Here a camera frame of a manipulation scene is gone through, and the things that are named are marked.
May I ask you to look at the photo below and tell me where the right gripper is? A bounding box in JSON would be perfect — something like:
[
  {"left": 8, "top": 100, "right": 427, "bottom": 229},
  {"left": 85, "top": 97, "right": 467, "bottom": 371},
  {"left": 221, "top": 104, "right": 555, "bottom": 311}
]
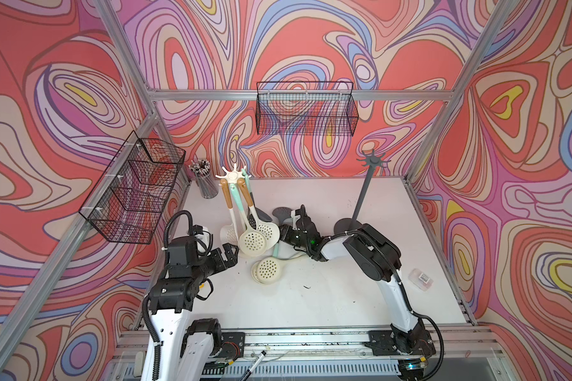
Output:
[{"left": 272, "top": 224, "right": 311, "bottom": 249}]

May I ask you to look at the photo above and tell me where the grey slotted spoon mint handle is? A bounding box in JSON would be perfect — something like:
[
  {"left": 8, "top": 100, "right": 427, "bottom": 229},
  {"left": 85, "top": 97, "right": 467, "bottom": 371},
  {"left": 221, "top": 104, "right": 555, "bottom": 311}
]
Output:
[{"left": 272, "top": 206, "right": 295, "bottom": 226}]

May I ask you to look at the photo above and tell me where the cream skimmer wooden handle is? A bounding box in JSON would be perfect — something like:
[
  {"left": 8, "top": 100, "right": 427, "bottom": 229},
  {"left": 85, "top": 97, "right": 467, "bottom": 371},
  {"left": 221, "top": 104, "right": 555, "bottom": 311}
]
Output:
[{"left": 238, "top": 179, "right": 280, "bottom": 252}]

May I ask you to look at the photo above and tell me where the cream skimmer mint handle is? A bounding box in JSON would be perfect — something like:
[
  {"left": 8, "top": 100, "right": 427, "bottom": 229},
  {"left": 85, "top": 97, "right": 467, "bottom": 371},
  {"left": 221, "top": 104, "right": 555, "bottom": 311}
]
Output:
[{"left": 229, "top": 184, "right": 266, "bottom": 258}]

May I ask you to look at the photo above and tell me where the grey skimmer mint handle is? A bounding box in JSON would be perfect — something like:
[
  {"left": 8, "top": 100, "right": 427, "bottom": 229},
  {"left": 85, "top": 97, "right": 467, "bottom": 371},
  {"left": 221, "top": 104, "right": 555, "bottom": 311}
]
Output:
[{"left": 242, "top": 166, "right": 273, "bottom": 224}]

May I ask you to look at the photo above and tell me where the dark grey utensil rack stand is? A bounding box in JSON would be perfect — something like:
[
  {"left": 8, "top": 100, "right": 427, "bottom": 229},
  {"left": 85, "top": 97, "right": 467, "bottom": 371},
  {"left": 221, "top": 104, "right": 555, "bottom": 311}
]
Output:
[{"left": 334, "top": 149, "right": 389, "bottom": 234}]

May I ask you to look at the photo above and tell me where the cream slotted spoon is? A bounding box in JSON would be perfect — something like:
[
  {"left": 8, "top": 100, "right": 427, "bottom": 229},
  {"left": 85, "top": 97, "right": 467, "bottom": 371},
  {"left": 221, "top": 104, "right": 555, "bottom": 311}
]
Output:
[{"left": 219, "top": 179, "right": 238, "bottom": 246}]

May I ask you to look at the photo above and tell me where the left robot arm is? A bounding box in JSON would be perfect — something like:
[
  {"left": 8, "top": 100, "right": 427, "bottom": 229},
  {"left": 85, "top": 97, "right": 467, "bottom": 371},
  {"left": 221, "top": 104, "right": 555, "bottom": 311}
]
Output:
[{"left": 141, "top": 211, "right": 245, "bottom": 380}]

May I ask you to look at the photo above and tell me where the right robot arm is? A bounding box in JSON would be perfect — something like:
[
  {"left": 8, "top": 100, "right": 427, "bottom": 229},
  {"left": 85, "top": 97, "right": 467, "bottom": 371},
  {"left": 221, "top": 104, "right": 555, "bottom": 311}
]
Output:
[{"left": 280, "top": 222, "right": 436, "bottom": 357}]

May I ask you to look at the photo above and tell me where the cream skimmer on table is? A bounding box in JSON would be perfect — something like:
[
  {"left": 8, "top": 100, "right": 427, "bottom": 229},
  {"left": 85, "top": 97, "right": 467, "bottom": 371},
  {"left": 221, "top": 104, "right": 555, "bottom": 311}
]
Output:
[{"left": 251, "top": 254, "right": 303, "bottom": 285}]

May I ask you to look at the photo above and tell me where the cream utensil rack stand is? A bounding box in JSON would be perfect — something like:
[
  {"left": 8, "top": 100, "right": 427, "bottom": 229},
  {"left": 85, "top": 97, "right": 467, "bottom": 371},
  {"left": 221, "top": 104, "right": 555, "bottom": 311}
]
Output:
[{"left": 216, "top": 163, "right": 254, "bottom": 211}]

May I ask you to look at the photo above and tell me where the pen holder cup with pens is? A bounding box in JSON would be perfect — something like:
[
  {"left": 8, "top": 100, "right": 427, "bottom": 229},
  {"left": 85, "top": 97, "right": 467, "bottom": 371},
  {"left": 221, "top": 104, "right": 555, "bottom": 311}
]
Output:
[{"left": 189, "top": 159, "right": 218, "bottom": 199}]

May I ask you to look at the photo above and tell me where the black marker pen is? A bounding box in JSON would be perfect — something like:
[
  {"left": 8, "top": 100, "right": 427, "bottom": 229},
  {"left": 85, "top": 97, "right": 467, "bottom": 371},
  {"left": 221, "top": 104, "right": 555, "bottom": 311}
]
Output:
[{"left": 240, "top": 351, "right": 267, "bottom": 381}]

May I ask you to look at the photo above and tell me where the small clear plastic box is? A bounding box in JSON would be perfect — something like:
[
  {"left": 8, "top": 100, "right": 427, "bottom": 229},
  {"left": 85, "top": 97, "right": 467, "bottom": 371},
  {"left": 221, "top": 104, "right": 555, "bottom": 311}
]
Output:
[{"left": 408, "top": 268, "right": 433, "bottom": 291}]

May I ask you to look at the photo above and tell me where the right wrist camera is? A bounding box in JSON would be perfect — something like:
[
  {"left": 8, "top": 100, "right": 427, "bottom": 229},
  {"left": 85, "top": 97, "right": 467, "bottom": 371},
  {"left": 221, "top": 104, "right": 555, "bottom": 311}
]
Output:
[{"left": 291, "top": 210, "right": 302, "bottom": 230}]

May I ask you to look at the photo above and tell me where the black wire basket left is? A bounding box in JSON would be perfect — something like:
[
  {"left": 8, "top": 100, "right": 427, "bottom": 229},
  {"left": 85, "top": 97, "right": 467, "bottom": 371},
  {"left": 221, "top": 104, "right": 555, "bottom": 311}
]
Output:
[{"left": 79, "top": 132, "right": 185, "bottom": 244}]

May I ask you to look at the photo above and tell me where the black wire basket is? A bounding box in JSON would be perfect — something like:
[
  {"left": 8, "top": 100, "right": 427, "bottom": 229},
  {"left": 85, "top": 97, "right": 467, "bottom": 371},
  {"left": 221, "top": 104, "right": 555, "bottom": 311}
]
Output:
[
  {"left": 79, "top": 132, "right": 185, "bottom": 244},
  {"left": 255, "top": 80, "right": 359, "bottom": 137}
]

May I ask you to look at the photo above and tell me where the black wire basket back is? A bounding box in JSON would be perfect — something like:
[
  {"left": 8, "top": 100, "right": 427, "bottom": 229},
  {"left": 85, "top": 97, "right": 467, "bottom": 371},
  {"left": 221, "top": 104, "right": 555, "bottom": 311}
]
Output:
[{"left": 255, "top": 80, "right": 359, "bottom": 137}]

